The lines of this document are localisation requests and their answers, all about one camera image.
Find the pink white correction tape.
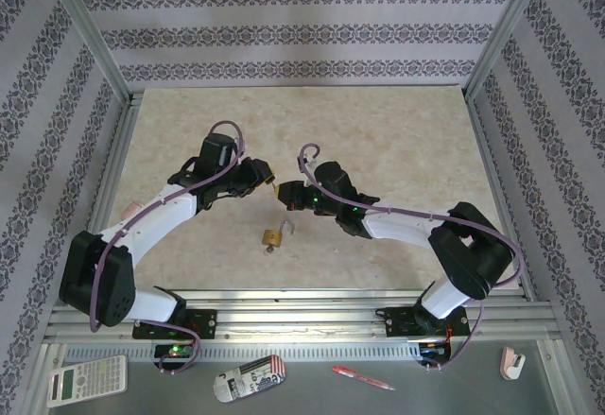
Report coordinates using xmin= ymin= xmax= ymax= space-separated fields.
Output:
xmin=499 ymin=346 xmax=527 ymax=382

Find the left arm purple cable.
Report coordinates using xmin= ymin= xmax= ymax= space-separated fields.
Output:
xmin=89 ymin=119 xmax=248 ymax=374

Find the aluminium rail beam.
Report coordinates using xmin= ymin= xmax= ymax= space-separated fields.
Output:
xmin=44 ymin=286 xmax=562 ymax=343

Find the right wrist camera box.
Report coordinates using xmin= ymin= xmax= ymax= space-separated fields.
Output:
xmin=302 ymin=152 xmax=321 ymax=185

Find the printed pencil case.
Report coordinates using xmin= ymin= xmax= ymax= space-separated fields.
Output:
xmin=212 ymin=354 xmax=287 ymax=405

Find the aluminium side rail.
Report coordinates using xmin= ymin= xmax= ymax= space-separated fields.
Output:
xmin=465 ymin=93 xmax=540 ymax=303
xmin=68 ymin=93 xmax=143 ymax=296

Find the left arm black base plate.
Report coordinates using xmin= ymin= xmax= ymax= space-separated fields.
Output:
xmin=131 ymin=309 xmax=217 ymax=340

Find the white scientific calculator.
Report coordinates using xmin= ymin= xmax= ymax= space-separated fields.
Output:
xmin=45 ymin=354 xmax=129 ymax=408

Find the grey slotted cable duct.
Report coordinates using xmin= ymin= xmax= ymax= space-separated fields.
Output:
xmin=63 ymin=342 xmax=422 ymax=362

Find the aluminium frame post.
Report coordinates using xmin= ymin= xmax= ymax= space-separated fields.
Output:
xmin=40 ymin=0 xmax=132 ymax=104
xmin=464 ymin=0 xmax=553 ymax=99

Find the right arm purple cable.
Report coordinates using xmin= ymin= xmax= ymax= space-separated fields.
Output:
xmin=296 ymin=143 xmax=525 ymax=372

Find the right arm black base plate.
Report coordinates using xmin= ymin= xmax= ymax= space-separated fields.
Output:
xmin=383 ymin=305 xmax=470 ymax=339

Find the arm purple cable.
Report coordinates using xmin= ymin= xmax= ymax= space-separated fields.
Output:
xmin=296 ymin=143 xmax=525 ymax=372
xmin=89 ymin=119 xmax=248 ymax=374

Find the red pen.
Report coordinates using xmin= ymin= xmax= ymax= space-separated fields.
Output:
xmin=331 ymin=365 xmax=396 ymax=391

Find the brass padlock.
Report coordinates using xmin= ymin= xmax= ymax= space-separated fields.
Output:
xmin=261 ymin=219 xmax=298 ymax=250

